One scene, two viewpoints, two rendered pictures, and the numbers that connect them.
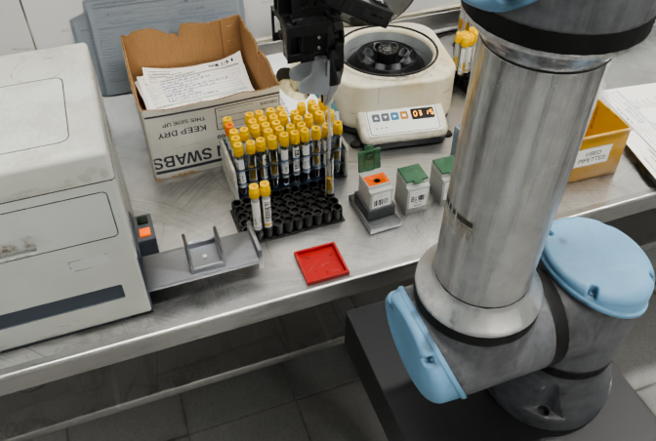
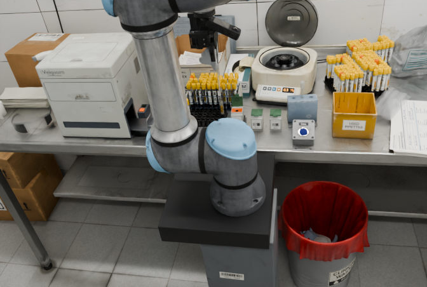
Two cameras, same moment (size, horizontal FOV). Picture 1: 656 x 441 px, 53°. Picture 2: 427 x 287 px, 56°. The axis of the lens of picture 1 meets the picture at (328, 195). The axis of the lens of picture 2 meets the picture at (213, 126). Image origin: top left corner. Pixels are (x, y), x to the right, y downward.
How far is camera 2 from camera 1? 0.71 m
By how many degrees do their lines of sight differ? 27
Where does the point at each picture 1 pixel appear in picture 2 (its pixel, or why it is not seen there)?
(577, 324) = (208, 154)
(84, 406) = (137, 194)
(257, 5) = (243, 31)
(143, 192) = not seen: hidden behind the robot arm
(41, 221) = (90, 88)
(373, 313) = not seen: hidden behind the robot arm
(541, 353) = (191, 161)
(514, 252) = (157, 106)
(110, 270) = (114, 115)
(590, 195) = (348, 145)
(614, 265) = (230, 136)
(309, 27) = (198, 34)
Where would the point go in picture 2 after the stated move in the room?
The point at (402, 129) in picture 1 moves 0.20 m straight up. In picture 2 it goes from (274, 95) to (274, 47)
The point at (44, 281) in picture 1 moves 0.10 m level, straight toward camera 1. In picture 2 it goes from (92, 112) to (86, 129)
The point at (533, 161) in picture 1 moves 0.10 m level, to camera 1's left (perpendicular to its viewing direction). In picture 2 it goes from (146, 69) to (110, 62)
